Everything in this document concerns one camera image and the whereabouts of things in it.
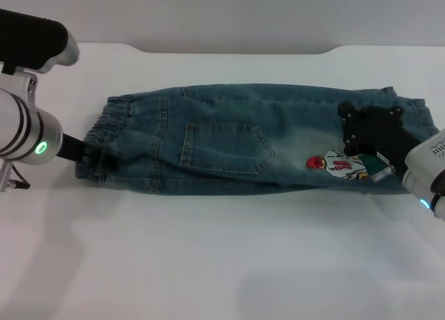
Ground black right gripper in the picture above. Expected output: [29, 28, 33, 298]
[337, 99, 419, 184]

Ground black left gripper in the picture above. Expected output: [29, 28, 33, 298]
[57, 134, 121, 172]

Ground blue denim shorts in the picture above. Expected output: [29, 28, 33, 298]
[74, 85, 441, 198]

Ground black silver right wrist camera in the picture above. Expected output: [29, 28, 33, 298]
[404, 127, 445, 171]

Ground silver left arm cable connector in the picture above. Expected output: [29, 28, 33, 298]
[0, 159, 31, 193]

